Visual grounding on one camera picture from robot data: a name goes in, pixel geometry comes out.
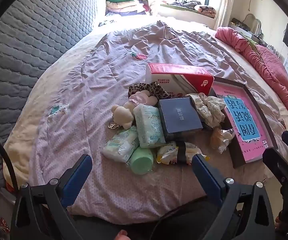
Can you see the grey cardboard tray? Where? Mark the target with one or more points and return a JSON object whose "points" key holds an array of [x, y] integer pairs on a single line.
{"points": [[236, 160]]}

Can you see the beige bed sheet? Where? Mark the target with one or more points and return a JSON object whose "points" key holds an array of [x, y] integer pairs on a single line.
{"points": [[16, 155]]}

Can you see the person's leg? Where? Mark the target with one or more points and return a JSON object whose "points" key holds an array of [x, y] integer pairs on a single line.
{"points": [[134, 220]]}

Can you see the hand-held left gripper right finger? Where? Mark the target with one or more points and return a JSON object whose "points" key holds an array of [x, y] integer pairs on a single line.
{"points": [[206, 177]]}

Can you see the dark blue box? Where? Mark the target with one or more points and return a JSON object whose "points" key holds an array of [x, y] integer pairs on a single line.
{"points": [[179, 117]]}

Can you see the purple printed quilt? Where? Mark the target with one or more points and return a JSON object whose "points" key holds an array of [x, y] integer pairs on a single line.
{"points": [[84, 80]]}

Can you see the white floral scrunchie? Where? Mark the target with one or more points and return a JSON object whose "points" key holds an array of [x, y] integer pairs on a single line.
{"points": [[209, 110]]}

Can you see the black white patterned pillow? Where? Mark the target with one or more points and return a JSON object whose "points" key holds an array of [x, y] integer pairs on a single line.
{"points": [[109, 22]]}

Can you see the red white tissue box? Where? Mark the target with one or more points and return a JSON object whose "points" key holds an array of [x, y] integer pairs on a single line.
{"points": [[179, 71]]}

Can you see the orange snack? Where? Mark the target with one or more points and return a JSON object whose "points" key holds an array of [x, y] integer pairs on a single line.
{"points": [[217, 137]]}

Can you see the green white tissue pack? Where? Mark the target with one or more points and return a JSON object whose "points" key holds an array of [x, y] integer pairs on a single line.
{"points": [[120, 145], [149, 127]]}

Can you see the stack of folded bedding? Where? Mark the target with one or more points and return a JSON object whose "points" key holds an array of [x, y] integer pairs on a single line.
{"points": [[126, 7]]}

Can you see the leopard print scrunchie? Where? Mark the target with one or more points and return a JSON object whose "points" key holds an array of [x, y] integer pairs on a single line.
{"points": [[149, 87]]}

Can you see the yellow white snack packet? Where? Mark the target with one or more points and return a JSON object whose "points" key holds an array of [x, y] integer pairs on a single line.
{"points": [[169, 152]]}

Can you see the grey quilted headboard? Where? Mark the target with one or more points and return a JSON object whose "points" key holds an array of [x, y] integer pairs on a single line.
{"points": [[34, 30]]}

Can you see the cluttered dresser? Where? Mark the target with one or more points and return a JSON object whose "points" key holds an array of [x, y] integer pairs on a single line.
{"points": [[241, 25]]}

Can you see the green cloth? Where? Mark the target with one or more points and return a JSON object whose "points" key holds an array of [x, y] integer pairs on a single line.
{"points": [[252, 45]]}

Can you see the pile of clothes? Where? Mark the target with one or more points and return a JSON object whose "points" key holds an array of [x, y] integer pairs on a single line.
{"points": [[196, 7]]}

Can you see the pink quilt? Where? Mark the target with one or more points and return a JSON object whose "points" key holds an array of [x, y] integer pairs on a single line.
{"points": [[271, 65]]}

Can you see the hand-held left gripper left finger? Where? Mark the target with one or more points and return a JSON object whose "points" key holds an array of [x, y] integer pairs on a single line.
{"points": [[77, 177]]}

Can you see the green bottle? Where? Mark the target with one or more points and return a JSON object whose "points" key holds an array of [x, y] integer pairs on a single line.
{"points": [[141, 161]]}

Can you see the vanity mirror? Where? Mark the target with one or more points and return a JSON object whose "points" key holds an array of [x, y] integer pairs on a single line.
{"points": [[251, 20]]}

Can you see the cream curtain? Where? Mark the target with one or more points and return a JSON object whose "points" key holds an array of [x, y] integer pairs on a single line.
{"points": [[225, 2]]}

